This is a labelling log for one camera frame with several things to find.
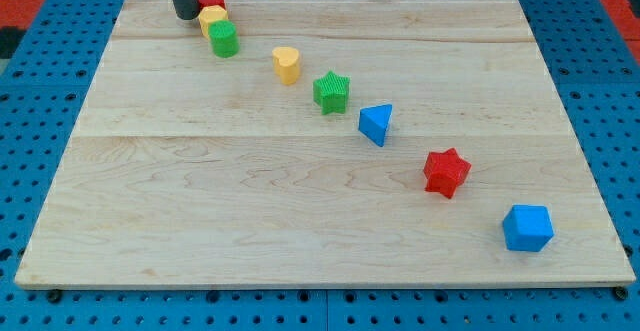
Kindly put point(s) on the green star block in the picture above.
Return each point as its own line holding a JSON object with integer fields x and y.
{"x": 331, "y": 93}

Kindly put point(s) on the red star block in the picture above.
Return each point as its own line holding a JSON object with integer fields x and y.
{"x": 445, "y": 172}

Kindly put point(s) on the blue cube block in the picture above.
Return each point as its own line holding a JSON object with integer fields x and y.
{"x": 527, "y": 228}

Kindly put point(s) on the light wooden board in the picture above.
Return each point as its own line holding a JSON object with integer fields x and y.
{"x": 192, "y": 172}

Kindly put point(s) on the blue triangle block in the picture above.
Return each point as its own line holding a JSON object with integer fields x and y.
{"x": 374, "y": 122}

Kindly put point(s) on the yellow heart block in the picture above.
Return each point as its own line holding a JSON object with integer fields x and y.
{"x": 287, "y": 64}

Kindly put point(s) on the green cylinder block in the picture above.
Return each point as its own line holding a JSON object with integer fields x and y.
{"x": 223, "y": 38}

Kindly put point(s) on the yellow hexagon block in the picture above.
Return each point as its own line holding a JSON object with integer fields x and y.
{"x": 209, "y": 15}

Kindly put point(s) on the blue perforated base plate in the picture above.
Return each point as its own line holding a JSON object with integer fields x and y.
{"x": 49, "y": 74}

